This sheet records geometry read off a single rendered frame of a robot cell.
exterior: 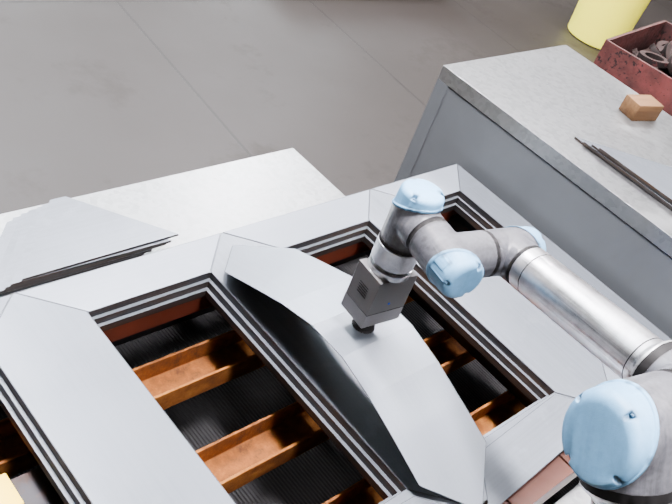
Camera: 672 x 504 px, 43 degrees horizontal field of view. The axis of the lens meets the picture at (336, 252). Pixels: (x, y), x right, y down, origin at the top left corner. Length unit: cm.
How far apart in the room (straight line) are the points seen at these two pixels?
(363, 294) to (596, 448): 53
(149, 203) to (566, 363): 98
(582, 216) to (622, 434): 118
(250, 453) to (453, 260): 59
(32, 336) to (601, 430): 91
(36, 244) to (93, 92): 206
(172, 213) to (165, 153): 153
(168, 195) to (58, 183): 125
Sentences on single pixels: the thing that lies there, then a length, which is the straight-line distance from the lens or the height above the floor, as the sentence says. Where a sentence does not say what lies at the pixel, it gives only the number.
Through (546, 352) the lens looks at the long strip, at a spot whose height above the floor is 86.
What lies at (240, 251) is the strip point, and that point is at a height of 87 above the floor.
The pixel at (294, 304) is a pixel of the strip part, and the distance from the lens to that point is 153.
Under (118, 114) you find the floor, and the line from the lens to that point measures 368.
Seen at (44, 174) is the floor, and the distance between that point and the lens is 328.
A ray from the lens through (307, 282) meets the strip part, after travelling 161.
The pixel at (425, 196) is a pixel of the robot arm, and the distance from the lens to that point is 133.
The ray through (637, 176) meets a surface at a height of 107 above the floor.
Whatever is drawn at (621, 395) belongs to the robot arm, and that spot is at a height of 134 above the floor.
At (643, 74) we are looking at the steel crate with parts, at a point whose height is 49.
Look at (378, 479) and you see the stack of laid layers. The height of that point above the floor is 83.
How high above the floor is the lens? 196
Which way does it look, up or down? 37 degrees down
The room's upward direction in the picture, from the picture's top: 22 degrees clockwise
